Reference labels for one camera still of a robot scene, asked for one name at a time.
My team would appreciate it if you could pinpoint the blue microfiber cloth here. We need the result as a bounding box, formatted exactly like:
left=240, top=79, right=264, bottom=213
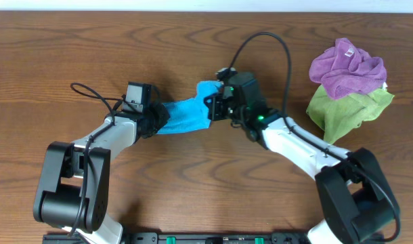
left=157, top=81, right=222, bottom=135

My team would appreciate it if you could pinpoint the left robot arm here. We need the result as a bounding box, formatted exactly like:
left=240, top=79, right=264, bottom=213
left=32, top=102, right=170, bottom=243

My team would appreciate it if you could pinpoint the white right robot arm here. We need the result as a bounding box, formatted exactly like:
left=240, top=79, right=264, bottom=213
left=204, top=94, right=401, bottom=243

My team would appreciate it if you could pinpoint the green microfiber cloth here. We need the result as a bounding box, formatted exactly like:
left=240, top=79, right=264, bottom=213
left=306, top=86, right=394, bottom=144

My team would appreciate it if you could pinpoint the purple microfiber cloth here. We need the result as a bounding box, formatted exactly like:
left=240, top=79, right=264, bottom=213
left=309, top=38, right=387, bottom=100

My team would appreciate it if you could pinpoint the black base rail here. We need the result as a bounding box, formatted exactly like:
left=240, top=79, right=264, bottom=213
left=42, top=230, right=385, bottom=244

